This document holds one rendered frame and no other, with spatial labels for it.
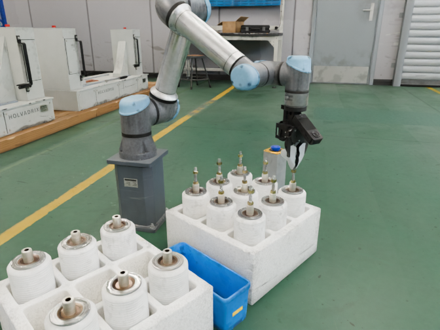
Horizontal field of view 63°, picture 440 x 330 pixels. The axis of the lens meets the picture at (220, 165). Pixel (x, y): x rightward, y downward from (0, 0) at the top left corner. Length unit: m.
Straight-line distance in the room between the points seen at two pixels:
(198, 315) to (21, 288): 0.42
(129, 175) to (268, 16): 4.99
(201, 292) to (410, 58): 5.62
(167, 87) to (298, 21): 4.80
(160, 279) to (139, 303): 0.08
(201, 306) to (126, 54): 4.03
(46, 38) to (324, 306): 3.17
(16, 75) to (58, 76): 0.54
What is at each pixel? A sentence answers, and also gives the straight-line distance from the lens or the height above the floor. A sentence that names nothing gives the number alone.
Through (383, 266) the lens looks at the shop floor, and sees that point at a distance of 1.42.
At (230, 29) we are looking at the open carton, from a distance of 5.75.
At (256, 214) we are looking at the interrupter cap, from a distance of 1.09.
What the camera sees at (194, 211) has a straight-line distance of 1.22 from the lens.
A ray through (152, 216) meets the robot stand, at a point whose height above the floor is 0.06.
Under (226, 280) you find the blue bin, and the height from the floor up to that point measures 0.08.
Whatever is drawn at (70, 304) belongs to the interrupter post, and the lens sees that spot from 0.79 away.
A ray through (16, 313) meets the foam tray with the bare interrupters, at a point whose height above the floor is 0.18.
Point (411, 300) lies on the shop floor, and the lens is 1.31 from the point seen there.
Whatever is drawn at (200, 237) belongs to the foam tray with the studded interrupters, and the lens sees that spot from 1.18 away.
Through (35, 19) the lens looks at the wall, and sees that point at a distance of 7.93.
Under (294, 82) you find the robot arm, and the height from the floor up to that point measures 0.62.
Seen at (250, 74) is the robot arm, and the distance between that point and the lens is 1.05.
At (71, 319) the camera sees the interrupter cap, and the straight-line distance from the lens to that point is 0.79.
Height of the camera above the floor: 0.76
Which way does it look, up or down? 20 degrees down
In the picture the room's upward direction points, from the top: straight up
